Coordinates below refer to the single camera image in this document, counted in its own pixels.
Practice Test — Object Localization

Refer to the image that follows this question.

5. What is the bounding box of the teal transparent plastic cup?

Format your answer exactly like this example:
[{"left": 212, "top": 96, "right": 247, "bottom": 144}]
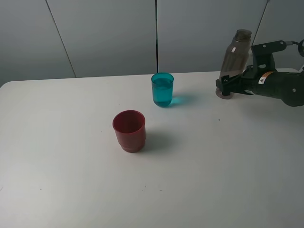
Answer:
[{"left": 151, "top": 73, "right": 174, "bottom": 107}]

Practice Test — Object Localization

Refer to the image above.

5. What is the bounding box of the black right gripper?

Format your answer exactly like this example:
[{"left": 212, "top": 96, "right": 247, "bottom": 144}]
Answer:
[{"left": 216, "top": 69, "right": 304, "bottom": 106}]

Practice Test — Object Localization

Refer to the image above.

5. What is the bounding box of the smoky transparent plastic bottle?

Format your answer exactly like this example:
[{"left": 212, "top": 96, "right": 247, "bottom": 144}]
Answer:
[{"left": 215, "top": 29, "right": 252, "bottom": 99}]

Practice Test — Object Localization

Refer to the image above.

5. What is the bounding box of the red plastic cup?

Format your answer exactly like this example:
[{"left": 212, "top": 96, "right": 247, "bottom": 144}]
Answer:
[{"left": 112, "top": 110, "right": 146, "bottom": 153}]

